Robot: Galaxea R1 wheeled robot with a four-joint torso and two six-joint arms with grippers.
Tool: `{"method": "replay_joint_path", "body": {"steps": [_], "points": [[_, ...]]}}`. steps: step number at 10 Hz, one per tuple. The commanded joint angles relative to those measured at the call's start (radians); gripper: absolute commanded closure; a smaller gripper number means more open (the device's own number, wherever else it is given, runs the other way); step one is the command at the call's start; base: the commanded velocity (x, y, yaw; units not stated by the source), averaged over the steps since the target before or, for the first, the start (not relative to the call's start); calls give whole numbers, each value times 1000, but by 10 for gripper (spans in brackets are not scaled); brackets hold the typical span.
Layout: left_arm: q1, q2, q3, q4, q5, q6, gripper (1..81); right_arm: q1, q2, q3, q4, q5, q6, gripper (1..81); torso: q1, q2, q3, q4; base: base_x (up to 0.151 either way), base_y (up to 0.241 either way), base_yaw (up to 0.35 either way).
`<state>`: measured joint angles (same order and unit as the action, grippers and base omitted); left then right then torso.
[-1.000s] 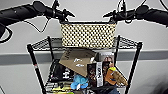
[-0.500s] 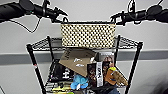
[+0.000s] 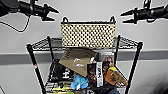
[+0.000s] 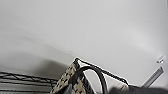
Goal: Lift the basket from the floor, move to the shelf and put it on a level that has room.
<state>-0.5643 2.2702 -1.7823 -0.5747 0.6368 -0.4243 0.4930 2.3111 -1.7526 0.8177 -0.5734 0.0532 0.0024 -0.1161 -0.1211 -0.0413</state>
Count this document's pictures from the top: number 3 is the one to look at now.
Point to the pale woven basket dark spots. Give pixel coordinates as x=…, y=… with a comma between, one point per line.
x=88, y=35

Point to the white box dark print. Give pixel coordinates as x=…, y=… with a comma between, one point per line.
x=107, y=60

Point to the large brown printed cardboard box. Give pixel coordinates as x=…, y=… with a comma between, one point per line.
x=76, y=60

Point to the black bag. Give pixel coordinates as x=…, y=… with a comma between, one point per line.
x=60, y=71

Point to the orange plush toy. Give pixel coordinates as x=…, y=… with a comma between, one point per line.
x=115, y=76

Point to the black box white print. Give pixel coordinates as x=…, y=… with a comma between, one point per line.
x=95, y=74

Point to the light blue toy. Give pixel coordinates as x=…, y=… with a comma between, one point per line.
x=79, y=82

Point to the yellow green toy bowls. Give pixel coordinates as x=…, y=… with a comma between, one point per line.
x=63, y=90

